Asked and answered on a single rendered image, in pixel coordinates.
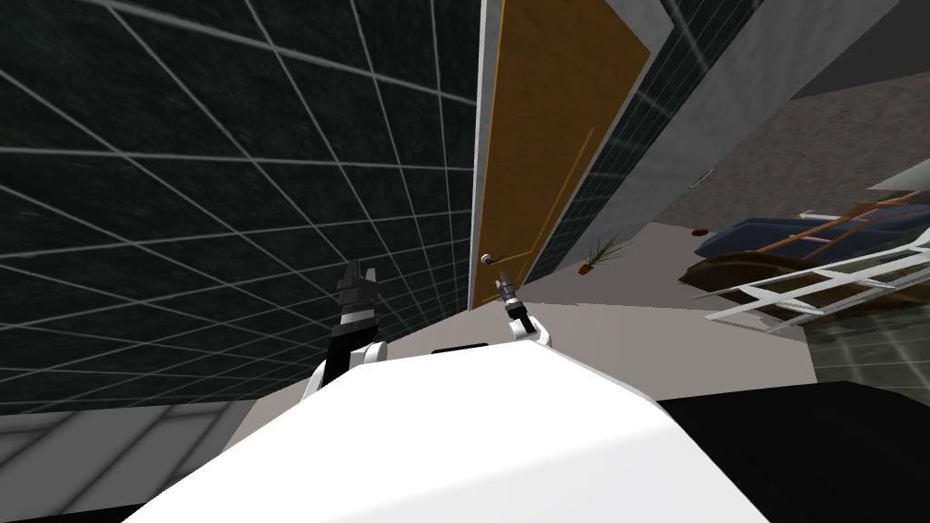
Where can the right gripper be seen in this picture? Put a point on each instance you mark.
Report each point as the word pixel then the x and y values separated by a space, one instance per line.
pixel 508 292

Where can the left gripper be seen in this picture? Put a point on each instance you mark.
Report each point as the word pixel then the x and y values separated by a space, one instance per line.
pixel 358 294

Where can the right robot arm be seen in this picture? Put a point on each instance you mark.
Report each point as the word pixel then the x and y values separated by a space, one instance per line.
pixel 529 330

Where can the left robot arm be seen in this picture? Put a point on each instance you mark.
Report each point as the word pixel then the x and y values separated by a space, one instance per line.
pixel 347 349

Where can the potted green plant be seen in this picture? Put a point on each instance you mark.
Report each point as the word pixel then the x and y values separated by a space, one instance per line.
pixel 600 254

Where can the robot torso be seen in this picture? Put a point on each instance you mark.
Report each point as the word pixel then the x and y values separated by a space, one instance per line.
pixel 465 443

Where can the brown wooden door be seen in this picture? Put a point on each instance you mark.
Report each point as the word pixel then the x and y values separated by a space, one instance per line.
pixel 541 123

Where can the blue sofa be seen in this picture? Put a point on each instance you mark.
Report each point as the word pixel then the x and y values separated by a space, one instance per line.
pixel 748 236

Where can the white ladder rack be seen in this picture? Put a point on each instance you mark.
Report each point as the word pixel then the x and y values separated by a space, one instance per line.
pixel 821 287

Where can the brown wooden frame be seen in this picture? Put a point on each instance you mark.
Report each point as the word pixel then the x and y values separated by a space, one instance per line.
pixel 835 229

